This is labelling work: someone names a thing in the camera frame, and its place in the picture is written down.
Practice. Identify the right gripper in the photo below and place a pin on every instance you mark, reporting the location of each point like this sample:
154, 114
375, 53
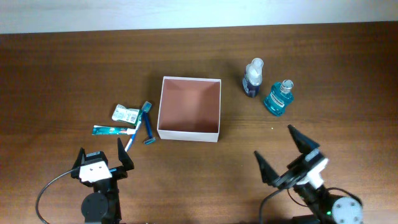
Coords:
270, 177

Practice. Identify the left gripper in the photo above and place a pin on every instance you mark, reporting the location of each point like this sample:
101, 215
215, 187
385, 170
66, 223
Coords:
120, 172

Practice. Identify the green toothpaste tube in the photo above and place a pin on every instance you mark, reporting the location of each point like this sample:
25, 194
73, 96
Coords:
106, 130

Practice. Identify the green white soap box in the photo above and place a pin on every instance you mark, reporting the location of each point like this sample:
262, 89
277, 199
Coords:
126, 115

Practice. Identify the teal mouthwash bottle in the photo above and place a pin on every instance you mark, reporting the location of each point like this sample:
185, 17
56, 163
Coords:
279, 97

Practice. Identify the dark blue pump bottle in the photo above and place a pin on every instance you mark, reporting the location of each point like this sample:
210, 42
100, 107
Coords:
253, 77

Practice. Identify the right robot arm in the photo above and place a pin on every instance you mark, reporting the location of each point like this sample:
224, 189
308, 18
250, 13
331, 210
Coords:
328, 205

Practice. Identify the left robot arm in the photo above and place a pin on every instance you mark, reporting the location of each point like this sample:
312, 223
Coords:
103, 205

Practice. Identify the blue white toothbrush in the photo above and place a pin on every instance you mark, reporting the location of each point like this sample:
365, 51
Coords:
145, 108

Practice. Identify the blue disposable razor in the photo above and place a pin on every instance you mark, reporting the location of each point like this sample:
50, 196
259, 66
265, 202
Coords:
150, 138

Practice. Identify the pink open cardboard box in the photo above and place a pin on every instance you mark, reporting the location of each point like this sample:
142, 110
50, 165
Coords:
190, 109

